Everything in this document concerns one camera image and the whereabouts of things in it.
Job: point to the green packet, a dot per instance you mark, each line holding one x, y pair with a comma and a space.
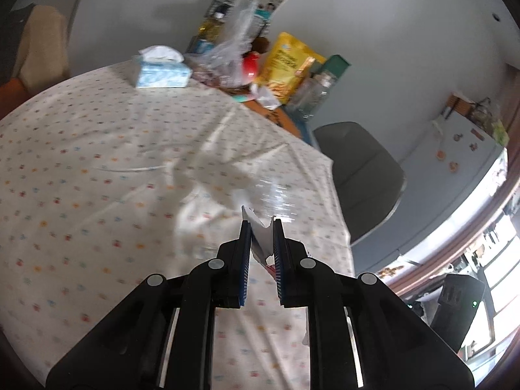
500, 132

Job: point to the gold fridge magnet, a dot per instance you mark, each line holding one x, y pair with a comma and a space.
391, 270

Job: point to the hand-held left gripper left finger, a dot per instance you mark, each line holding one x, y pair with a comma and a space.
243, 252

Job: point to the brown cardboard box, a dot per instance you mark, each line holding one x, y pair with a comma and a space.
457, 107

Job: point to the orange blue table mat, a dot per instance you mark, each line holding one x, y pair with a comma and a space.
276, 115

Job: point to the blue tissue box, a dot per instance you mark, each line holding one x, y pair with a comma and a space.
162, 75

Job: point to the grey upholstered chair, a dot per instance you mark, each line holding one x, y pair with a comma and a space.
357, 162

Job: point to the yellow oil bottle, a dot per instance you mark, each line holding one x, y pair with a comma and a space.
211, 30

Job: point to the red jar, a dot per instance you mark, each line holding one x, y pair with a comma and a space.
251, 67

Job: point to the beige cloth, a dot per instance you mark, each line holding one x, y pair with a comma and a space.
40, 48

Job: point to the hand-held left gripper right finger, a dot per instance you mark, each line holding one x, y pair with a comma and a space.
278, 252

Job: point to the orange chair seat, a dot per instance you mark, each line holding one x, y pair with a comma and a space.
12, 95

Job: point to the clear water bottle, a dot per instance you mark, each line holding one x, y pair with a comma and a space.
315, 89

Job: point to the yellow snack bag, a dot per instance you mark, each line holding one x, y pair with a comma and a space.
284, 63

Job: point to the floral white tablecloth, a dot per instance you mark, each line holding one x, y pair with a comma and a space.
101, 150

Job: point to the white refrigerator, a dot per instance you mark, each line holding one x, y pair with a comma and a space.
467, 158

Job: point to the dark cloth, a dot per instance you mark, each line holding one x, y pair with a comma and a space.
10, 48

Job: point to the orange black fridge magnet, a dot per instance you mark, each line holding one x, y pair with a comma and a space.
453, 166

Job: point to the torn white red wrapper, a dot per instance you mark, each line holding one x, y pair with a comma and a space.
260, 237

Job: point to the tall green box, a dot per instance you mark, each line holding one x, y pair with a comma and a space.
337, 65

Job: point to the clear plastic bag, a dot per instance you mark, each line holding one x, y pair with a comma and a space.
227, 57

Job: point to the small crumpled white tissue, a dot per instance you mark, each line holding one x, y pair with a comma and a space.
266, 95

